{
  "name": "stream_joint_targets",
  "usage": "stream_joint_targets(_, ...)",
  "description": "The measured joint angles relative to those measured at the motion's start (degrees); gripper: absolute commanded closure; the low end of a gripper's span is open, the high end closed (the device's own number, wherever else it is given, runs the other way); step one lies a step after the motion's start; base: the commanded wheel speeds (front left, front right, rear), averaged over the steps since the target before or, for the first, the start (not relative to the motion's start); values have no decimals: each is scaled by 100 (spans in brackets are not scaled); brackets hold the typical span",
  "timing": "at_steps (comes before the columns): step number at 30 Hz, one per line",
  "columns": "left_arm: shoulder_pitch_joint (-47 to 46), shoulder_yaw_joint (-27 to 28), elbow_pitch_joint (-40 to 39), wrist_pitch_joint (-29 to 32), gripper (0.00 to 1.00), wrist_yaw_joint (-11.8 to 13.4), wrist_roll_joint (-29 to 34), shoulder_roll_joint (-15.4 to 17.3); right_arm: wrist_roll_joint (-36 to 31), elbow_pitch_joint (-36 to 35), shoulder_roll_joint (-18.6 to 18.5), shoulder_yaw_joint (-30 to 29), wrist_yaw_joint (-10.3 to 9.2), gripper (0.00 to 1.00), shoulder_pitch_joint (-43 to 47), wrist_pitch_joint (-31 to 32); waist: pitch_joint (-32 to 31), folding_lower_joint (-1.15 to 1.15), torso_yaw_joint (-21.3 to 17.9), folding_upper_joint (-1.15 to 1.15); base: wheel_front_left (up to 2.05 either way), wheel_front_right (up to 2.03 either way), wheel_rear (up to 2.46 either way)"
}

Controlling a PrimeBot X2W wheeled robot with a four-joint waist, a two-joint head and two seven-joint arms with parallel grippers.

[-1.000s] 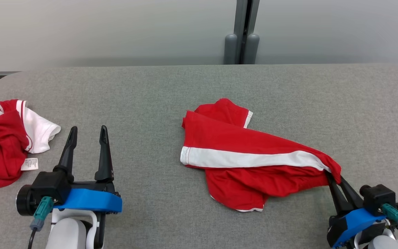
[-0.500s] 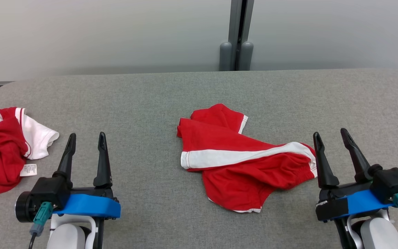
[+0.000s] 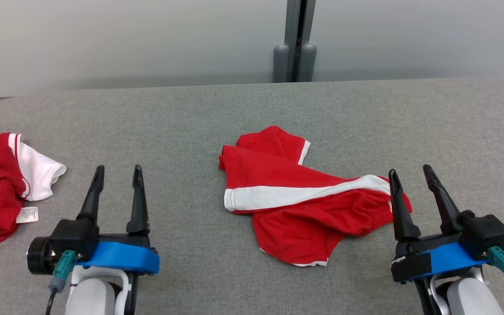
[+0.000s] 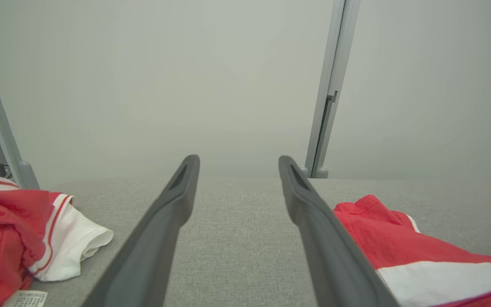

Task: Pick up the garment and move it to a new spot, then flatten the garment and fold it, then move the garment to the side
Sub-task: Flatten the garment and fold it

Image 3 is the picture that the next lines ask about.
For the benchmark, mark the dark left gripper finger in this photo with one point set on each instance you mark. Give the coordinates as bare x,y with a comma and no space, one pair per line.
92,199
138,210

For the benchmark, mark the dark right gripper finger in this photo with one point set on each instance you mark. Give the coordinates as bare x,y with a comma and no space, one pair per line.
403,214
446,208

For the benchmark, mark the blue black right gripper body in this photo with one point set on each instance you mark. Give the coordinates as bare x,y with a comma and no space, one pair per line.
449,258

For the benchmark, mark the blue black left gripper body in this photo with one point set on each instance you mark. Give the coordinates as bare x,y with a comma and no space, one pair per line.
120,258

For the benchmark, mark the red shorts white stripe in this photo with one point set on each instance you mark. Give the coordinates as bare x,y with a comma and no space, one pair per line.
300,218

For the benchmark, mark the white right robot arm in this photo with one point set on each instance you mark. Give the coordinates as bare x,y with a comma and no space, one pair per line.
470,297

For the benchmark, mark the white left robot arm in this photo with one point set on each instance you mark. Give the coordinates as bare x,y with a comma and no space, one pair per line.
90,297

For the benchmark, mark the grey fabric sofa seat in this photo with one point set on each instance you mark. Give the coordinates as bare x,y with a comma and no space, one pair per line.
190,131

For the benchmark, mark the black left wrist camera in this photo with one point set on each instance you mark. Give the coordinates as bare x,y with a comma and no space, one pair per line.
75,236

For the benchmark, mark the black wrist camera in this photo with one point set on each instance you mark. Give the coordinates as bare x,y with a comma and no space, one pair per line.
486,232
75,236

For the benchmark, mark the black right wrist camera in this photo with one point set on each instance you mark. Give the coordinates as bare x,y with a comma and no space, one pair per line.
486,232

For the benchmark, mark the grey rounded post cap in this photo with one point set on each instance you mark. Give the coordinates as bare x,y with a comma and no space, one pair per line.
307,63
281,63

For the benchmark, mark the grey partition post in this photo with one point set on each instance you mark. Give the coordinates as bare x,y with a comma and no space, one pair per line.
300,22

